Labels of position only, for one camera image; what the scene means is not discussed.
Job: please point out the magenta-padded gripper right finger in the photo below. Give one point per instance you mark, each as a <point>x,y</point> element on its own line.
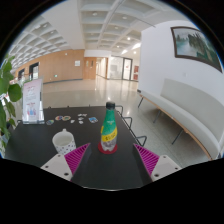
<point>166,166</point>

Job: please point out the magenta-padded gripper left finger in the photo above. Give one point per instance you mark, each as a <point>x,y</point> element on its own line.
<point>56,166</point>

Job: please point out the green-labelled clear drink bottle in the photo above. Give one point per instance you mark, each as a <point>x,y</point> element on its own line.
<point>109,130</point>

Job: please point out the white dotted mug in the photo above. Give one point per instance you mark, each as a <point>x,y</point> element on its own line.
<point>65,144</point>

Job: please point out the black metal chair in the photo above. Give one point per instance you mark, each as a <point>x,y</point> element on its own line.
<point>145,138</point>
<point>122,108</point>
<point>131,119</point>

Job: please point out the flat round red coaster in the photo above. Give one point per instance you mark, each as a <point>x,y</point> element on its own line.
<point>101,150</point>

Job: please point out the small white sticker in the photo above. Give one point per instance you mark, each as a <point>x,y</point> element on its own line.
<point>82,115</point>
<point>72,121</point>
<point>81,122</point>

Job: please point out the small blue sticker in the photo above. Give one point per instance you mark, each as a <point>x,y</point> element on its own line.
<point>93,119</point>

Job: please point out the long white bench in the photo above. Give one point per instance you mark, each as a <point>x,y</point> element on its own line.
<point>186,106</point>

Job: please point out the clear acrylic sign stand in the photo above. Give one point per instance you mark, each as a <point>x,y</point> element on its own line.
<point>32,100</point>

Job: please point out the green leafy potted plant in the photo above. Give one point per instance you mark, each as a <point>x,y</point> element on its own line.
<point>13,91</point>

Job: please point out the dark-framed glass door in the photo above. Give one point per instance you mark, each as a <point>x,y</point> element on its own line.
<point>127,69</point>

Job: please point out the dark-framed landscape painting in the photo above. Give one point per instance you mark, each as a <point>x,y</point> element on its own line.
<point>196,45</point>

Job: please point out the recessed ceiling lights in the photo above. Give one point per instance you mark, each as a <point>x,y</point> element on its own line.
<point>95,14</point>

